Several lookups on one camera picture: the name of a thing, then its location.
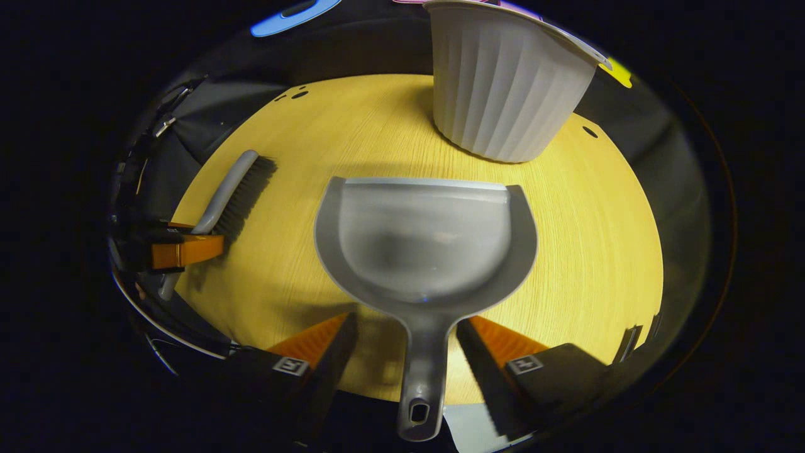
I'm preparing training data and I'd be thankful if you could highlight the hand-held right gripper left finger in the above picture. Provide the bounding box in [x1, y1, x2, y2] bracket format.
[220, 311, 360, 444]

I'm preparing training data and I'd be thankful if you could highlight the grey ribbed garbage bin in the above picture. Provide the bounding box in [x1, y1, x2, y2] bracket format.
[423, 0, 613, 164]

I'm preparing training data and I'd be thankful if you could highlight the pale grey sheet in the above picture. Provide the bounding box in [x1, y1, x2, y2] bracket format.
[443, 403, 536, 453]

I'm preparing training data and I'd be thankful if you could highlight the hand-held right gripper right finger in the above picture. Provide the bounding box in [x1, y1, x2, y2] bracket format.
[456, 316, 630, 442]

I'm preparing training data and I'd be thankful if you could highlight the grey plastic dustpan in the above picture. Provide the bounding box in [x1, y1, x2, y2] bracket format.
[314, 176, 539, 442]

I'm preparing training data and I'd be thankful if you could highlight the small grey broom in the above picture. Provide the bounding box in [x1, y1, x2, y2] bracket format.
[157, 149, 278, 301]

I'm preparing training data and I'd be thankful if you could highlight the wooden desktop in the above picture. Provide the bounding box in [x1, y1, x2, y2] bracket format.
[173, 74, 665, 405]

